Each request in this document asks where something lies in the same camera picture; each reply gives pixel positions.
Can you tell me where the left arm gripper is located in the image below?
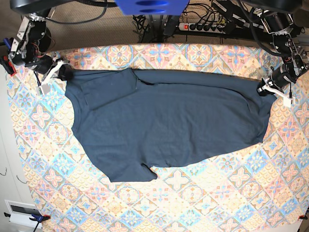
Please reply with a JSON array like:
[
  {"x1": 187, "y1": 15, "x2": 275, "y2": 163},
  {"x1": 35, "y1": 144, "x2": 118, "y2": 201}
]
[{"x1": 257, "y1": 66, "x2": 296, "y2": 97}]

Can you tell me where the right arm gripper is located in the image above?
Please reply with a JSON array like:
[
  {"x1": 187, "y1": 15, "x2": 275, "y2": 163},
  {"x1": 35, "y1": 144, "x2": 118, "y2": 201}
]
[{"x1": 25, "y1": 55, "x2": 74, "y2": 85}]

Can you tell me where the dark blue t-shirt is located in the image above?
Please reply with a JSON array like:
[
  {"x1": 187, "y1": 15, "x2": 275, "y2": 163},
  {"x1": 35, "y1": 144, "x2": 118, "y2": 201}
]
[{"x1": 65, "y1": 68, "x2": 276, "y2": 182}]

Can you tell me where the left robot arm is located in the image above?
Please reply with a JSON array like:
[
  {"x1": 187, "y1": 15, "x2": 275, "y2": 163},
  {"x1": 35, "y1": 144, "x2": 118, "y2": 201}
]
[{"x1": 248, "y1": 7, "x2": 309, "y2": 97}]

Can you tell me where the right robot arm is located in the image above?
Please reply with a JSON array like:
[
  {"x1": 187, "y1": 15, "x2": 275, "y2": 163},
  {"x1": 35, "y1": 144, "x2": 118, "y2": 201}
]
[{"x1": 8, "y1": 14, "x2": 73, "y2": 84}]

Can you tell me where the white power strip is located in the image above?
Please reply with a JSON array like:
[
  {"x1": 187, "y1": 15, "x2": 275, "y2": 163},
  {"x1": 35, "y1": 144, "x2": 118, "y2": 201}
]
[{"x1": 178, "y1": 23, "x2": 224, "y2": 33}]

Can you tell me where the orange clamp lower right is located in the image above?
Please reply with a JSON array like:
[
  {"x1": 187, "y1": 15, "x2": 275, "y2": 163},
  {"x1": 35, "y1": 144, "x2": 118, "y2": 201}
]
[{"x1": 298, "y1": 215, "x2": 308, "y2": 220}]

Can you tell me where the white floor vent box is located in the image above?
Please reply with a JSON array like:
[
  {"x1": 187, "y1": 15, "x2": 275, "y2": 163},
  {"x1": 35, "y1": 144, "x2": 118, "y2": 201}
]
[{"x1": 4, "y1": 200, "x2": 40, "y2": 229}]

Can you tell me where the blue clamp lower left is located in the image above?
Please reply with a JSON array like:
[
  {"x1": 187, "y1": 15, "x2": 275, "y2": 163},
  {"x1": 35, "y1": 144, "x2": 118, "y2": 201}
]
[{"x1": 4, "y1": 213, "x2": 51, "y2": 232}]

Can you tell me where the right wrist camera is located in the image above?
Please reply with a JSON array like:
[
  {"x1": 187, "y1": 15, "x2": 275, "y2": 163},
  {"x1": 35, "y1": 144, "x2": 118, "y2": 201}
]
[{"x1": 40, "y1": 84, "x2": 51, "y2": 95}]

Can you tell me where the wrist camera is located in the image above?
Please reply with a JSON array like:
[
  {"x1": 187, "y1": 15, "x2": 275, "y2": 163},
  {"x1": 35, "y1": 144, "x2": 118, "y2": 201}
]
[
  {"x1": 40, "y1": 84, "x2": 51, "y2": 95},
  {"x1": 283, "y1": 97, "x2": 295, "y2": 108}
]

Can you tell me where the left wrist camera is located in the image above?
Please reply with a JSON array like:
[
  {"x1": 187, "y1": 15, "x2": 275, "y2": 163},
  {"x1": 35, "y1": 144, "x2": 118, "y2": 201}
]
[{"x1": 283, "y1": 97, "x2": 295, "y2": 108}]

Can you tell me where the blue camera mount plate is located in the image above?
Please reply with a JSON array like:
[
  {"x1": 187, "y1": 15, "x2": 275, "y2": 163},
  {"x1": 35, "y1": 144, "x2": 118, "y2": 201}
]
[{"x1": 115, "y1": 0, "x2": 189, "y2": 15}]

